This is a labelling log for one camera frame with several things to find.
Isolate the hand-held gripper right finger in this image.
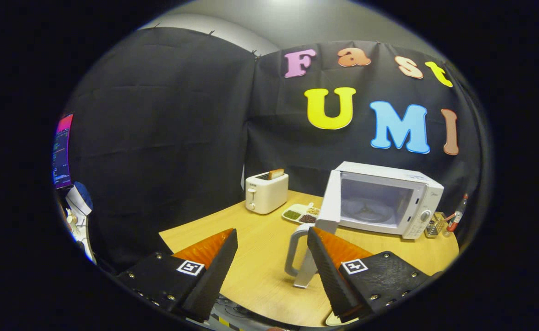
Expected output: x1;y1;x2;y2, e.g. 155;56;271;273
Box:
307;227;435;322

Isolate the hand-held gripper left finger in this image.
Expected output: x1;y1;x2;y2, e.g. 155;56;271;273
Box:
115;228;238;322

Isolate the white microwave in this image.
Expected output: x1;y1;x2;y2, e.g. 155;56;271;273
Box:
284;161;444;289

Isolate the cream square plate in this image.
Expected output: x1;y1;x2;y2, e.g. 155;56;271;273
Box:
325;312;359;327

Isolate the white divided bean dish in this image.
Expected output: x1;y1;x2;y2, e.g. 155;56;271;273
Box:
282;202;320;225

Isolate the white toaster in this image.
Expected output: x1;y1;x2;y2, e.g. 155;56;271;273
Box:
245;172;289;215

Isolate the clear bottle red label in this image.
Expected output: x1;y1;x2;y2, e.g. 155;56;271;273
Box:
443;193;469;238

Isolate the black backdrop cloth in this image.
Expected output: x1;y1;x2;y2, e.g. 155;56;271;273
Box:
60;27;486;276

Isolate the computer monitor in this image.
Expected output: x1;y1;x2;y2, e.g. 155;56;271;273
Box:
52;113;74;190

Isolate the metal wire basket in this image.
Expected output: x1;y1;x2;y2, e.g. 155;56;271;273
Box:
425;211;447;239

